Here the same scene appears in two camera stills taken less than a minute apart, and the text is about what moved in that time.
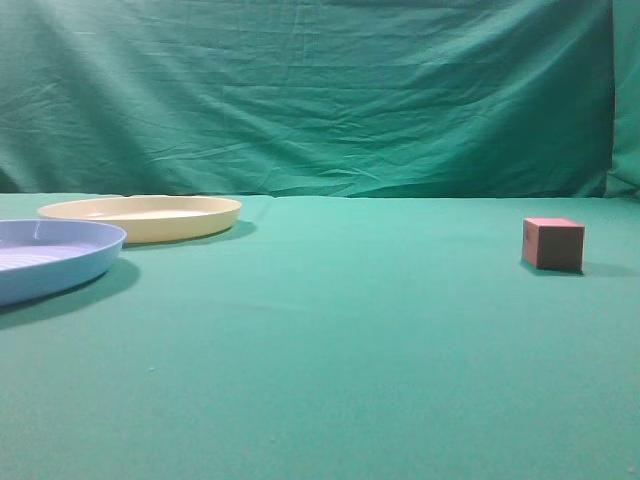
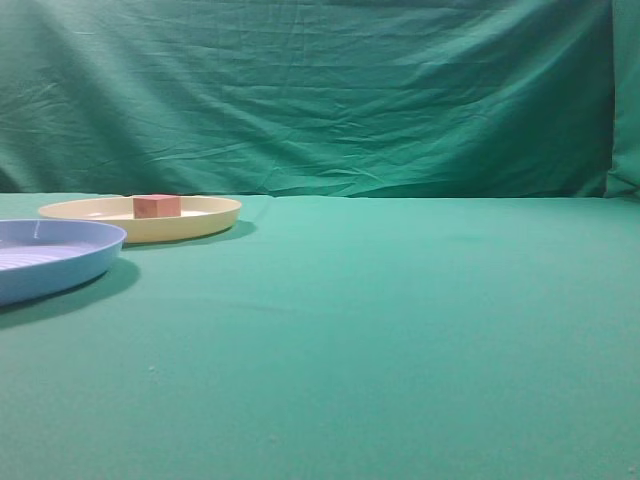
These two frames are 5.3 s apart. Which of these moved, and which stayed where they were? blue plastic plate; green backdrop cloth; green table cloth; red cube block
Moved: red cube block
Stayed: blue plastic plate; green table cloth; green backdrop cloth
